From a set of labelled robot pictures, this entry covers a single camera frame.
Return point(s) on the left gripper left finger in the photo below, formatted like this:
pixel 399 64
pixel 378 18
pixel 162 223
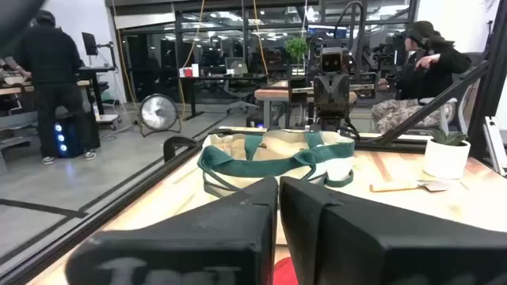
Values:
pixel 190 237

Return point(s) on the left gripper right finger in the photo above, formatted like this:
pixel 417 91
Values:
pixel 376 253

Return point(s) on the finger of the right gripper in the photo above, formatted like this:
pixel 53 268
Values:
pixel 340 93
pixel 323 93

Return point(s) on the black monitor on arm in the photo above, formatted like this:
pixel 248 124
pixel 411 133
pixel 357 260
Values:
pixel 89 43

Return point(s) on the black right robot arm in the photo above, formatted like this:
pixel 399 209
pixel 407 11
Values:
pixel 332 123

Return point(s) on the cream green-trimmed gardening bag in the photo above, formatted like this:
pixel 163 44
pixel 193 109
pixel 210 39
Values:
pixel 273 146

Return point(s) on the wooden table grey legs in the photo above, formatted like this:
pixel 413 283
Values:
pixel 273 94

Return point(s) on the leafy green potted plant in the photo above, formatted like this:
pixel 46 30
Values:
pixel 296 48

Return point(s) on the person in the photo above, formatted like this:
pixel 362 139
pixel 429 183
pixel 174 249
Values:
pixel 51 67
pixel 428 79
pixel 14 65

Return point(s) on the grey office chair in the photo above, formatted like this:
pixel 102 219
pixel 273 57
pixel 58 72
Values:
pixel 237 66

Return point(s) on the red object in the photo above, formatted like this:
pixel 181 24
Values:
pixel 285 275

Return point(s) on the white office chair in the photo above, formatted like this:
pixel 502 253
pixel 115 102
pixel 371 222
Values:
pixel 435 101

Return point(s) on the black desk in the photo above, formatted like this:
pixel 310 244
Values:
pixel 222 77
pixel 95 70

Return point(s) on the white pot with succulent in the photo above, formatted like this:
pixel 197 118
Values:
pixel 445 160

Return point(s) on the round floor fan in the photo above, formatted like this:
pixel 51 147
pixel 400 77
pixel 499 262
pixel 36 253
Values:
pixel 158 112

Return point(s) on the red and white box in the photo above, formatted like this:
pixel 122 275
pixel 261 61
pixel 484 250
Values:
pixel 189 71

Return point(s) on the computer tower blue lights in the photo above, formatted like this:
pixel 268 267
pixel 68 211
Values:
pixel 69 138

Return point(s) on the wooden work table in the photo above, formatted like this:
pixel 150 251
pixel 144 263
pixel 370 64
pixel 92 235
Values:
pixel 10 90

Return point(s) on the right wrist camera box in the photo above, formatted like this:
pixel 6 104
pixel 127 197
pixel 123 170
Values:
pixel 334 59

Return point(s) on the black table end rail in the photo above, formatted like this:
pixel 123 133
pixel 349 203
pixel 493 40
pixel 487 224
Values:
pixel 396 144

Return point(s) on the black frame strut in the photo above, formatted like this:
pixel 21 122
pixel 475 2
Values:
pixel 431 103

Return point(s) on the black frame post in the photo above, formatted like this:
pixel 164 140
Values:
pixel 489 87

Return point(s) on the white metal bracket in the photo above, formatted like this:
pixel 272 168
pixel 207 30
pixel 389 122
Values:
pixel 495 146

